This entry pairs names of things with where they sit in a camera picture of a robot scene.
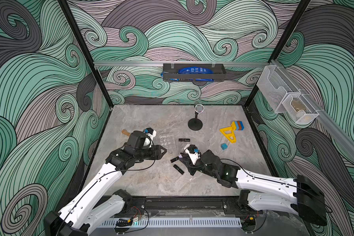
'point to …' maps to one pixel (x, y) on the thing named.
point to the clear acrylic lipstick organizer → (167, 141)
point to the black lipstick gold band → (184, 139)
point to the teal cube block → (223, 146)
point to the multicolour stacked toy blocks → (239, 125)
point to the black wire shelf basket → (171, 72)
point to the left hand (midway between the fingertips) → (163, 149)
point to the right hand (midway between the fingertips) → (183, 156)
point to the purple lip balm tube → (181, 157)
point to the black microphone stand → (195, 124)
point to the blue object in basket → (195, 70)
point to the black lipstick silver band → (174, 159)
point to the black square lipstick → (178, 169)
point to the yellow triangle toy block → (229, 132)
